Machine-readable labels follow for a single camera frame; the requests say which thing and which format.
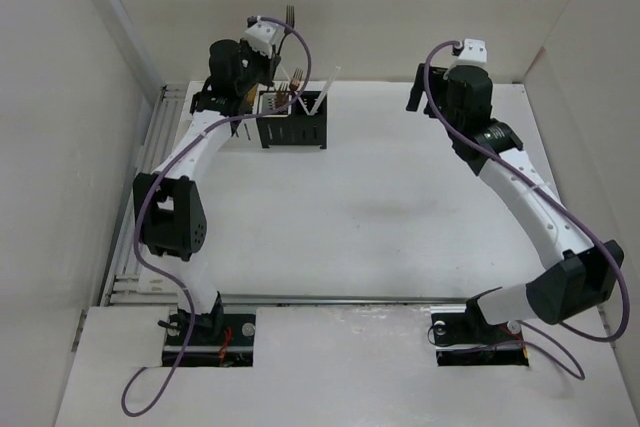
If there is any copper chopstick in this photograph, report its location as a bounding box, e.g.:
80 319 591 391
276 68 309 115

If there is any small copper fork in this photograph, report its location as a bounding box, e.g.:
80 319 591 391
274 82 290 110

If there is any black fork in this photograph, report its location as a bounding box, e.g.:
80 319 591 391
277 4 296 56

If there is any gold fork green handle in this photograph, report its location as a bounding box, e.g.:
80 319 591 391
241 85 259 114

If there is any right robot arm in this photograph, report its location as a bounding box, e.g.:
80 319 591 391
407 64 624 341

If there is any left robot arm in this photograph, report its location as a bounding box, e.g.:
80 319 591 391
133 37 281 345

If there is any white insert in black container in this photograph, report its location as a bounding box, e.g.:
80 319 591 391
257 91 291 120

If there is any white slotted utensil container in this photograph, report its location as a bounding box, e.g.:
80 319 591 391
221 119 262 151

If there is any black slotted utensil container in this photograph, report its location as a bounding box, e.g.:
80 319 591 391
256 91 328 149

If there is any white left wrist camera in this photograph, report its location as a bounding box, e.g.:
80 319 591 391
243 17 285 59

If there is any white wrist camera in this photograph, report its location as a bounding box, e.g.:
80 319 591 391
451 38 488 67
243 17 285 59

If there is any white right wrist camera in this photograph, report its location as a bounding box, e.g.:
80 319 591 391
451 38 488 67

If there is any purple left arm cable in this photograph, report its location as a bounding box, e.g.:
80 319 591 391
122 15 314 418

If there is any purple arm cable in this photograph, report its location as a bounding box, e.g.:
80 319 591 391
423 40 632 379
122 15 314 418

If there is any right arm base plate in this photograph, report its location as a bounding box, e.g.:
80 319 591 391
428 312 529 367

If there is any aluminium frame rail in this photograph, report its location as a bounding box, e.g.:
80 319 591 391
93 83 187 306

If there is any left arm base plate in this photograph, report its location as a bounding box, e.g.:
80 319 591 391
157 309 256 368

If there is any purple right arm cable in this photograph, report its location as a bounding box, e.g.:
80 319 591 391
423 40 632 379

